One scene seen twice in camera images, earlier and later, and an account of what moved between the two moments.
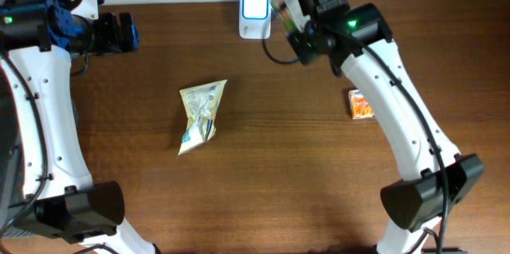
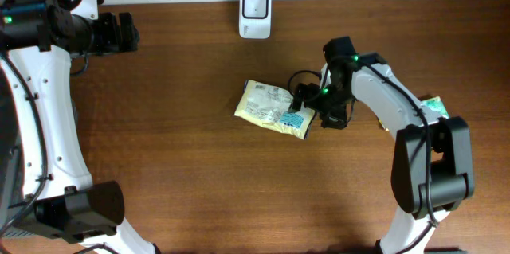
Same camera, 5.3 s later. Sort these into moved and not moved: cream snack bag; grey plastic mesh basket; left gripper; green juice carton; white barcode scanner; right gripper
Moved: right gripper; green juice carton; cream snack bag
Not moved: left gripper; white barcode scanner; grey plastic mesh basket
